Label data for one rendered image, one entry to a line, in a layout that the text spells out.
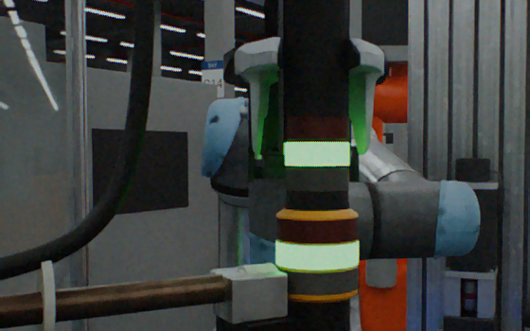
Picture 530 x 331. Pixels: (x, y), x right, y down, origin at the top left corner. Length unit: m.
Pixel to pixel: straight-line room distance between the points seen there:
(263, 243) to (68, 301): 0.32
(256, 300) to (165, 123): 4.51
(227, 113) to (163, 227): 3.88
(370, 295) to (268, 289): 3.99
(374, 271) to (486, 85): 3.07
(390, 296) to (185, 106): 2.01
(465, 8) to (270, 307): 1.00
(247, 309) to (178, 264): 4.65
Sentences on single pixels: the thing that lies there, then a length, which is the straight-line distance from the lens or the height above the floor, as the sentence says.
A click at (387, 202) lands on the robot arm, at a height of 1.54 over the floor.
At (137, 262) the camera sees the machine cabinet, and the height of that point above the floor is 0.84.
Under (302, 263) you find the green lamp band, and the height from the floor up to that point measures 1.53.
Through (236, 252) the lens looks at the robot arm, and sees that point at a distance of 1.04.
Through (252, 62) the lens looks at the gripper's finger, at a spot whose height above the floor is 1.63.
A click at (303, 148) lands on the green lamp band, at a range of 0.34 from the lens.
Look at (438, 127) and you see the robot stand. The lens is 1.25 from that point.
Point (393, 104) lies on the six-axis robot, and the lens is 4.39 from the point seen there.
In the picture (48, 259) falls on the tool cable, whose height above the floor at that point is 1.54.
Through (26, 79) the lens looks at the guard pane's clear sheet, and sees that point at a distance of 1.59.
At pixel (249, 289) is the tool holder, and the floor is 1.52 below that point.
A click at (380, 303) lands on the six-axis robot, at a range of 4.32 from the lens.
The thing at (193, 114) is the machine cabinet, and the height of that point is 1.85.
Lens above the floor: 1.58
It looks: 3 degrees down
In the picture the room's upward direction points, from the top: straight up
